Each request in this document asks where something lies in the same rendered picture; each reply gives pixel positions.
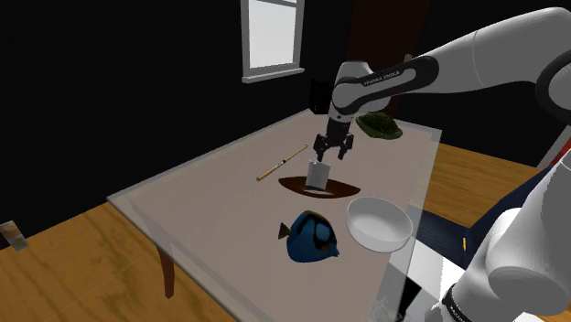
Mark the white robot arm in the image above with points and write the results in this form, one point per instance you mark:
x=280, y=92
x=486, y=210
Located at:
x=499, y=53

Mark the wooden stick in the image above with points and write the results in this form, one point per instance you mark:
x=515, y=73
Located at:
x=281, y=163

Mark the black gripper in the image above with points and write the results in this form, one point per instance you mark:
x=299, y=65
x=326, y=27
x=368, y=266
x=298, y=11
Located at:
x=337, y=129

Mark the grey table with brown legs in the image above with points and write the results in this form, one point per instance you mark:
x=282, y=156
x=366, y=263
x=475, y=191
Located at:
x=214, y=209

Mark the black box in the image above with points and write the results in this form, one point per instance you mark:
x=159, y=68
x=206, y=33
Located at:
x=319, y=96

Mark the white framed window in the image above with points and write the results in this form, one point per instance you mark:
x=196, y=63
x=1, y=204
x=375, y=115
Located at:
x=272, y=35

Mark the dark brown oval tray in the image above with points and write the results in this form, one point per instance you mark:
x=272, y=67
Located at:
x=343, y=190

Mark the silver metal flask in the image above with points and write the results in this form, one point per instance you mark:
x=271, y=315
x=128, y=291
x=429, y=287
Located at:
x=317, y=174

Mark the dark brown door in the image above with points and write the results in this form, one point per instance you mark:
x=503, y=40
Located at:
x=383, y=31

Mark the white bowl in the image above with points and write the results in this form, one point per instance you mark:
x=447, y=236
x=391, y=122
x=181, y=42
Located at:
x=379, y=225

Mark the small tan rectangular panel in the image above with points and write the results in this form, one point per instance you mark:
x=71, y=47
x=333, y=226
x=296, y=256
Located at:
x=12, y=235

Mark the blue fish toy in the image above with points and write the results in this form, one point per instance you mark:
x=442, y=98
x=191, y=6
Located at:
x=308, y=243

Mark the navy robot stand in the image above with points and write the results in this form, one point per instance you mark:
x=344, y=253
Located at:
x=446, y=232

